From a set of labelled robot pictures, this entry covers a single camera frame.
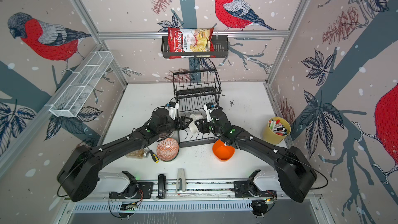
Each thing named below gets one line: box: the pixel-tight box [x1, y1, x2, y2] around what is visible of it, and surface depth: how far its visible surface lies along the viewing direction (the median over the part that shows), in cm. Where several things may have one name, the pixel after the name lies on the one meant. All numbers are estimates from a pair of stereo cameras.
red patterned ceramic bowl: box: [156, 137, 180, 162], surface depth 84 cm
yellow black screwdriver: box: [149, 149, 160, 164], surface depth 85 cm
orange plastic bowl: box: [212, 139, 236, 162], surface depth 87 cm
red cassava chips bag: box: [167, 27, 217, 60], surface depth 90 cm
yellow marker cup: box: [262, 116, 292, 146], surface depth 84 cm
